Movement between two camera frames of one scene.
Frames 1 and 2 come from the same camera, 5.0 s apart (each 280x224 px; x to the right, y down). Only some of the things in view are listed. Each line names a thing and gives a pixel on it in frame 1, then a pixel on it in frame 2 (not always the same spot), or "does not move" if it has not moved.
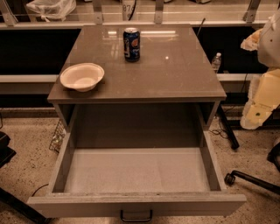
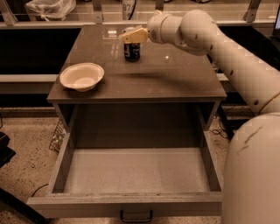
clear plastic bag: (52, 9) does not move
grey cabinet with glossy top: (173, 87) does not move
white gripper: (270, 46) to (155, 30)
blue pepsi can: (131, 45) does not move
